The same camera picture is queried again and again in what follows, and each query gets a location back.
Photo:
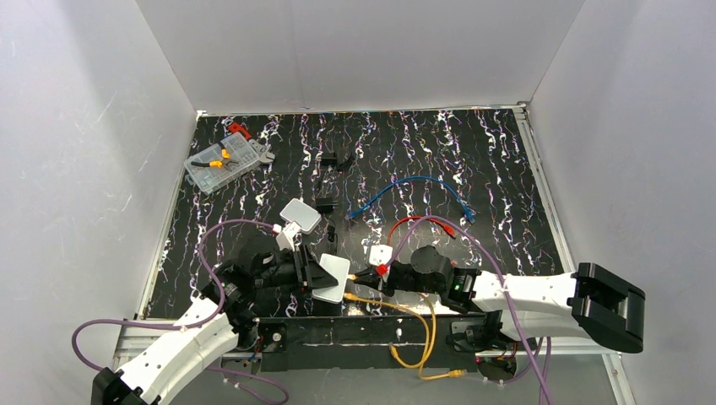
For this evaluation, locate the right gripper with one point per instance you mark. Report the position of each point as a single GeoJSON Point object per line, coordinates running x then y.
{"type": "Point", "coordinates": [383, 275]}

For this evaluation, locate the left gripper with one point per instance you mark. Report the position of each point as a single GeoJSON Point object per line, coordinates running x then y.
{"type": "Point", "coordinates": [303, 267]}

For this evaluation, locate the white network switch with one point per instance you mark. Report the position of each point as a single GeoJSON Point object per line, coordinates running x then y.
{"type": "Point", "coordinates": [331, 286]}
{"type": "Point", "coordinates": [296, 211]}

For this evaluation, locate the black adapter with cable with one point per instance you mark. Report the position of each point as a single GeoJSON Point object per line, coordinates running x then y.
{"type": "Point", "coordinates": [332, 160]}

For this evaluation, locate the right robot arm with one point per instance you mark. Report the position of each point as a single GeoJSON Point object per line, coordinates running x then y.
{"type": "Point", "coordinates": [591, 302]}

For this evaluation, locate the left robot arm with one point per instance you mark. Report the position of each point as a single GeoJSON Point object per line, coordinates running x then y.
{"type": "Point", "coordinates": [217, 321]}

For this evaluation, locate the grey red adjustable wrench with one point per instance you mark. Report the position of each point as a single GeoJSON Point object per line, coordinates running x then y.
{"type": "Point", "coordinates": [265, 155]}

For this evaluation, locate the clear plastic parts box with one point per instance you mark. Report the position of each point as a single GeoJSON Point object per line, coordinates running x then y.
{"type": "Point", "coordinates": [210, 180]}

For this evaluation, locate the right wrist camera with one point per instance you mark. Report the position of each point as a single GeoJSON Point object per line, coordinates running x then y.
{"type": "Point", "coordinates": [378, 256]}

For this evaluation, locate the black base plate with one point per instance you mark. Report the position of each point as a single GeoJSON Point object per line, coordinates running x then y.
{"type": "Point", "coordinates": [345, 342]}

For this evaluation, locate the yellow handled pliers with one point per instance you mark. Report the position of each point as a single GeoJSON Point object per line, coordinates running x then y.
{"type": "Point", "coordinates": [225, 161]}

